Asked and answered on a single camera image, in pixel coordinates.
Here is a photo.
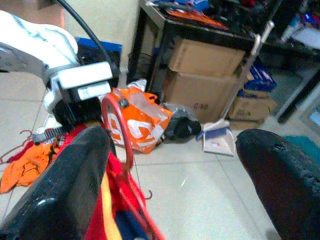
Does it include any teal floor mat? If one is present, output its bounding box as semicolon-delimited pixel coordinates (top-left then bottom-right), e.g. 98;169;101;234
282;134;320;173

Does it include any red plastic hanger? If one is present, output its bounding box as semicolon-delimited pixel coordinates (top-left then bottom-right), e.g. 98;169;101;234
100;93;166;240

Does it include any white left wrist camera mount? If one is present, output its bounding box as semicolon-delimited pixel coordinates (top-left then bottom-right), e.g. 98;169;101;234
42;61;114;117

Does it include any blue printed carton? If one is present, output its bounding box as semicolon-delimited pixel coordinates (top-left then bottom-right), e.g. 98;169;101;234
243;62;278;93

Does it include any blue flat board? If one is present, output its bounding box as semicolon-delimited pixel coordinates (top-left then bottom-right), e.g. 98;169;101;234
74;36;124;55

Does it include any orange shirt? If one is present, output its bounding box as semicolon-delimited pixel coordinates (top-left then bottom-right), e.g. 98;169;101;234
0;140;61;195

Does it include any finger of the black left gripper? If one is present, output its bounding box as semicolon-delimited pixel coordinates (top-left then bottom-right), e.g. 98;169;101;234
31;127;64;144

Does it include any thin red hanger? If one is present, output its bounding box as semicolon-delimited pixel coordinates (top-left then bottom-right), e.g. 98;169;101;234
0;129;35;166

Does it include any red navy jersey shirt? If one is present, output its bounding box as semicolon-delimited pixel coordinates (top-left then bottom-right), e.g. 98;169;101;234
84;149;166;240

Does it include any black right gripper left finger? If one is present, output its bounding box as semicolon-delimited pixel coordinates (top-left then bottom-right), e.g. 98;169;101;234
0;125;113;240

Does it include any orange white shopping bag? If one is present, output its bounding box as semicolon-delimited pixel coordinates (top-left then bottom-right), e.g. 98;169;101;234
102;85;174;155

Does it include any small printed cardboard box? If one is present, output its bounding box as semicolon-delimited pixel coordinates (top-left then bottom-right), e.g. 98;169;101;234
227;95;279;124

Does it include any large printed cardboard box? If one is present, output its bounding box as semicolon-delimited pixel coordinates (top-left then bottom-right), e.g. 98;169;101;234
162;70;241;125

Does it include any red plaid-trimmed shirt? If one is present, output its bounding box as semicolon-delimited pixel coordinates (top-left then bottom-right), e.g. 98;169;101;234
9;123;88;163

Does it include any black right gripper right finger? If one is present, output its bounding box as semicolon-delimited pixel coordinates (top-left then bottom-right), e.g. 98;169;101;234
234;128;320;240

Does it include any black plastic bag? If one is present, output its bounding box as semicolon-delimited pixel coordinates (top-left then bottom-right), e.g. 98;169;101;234
163;101;203;143

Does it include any black metal shelf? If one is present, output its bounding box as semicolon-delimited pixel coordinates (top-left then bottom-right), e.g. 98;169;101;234
126;0;320;124

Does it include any plain cardboard box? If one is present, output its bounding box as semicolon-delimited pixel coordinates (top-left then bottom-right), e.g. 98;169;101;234
167;36;246;78

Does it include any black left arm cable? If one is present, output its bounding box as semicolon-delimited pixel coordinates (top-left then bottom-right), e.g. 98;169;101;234
55;0;119;82

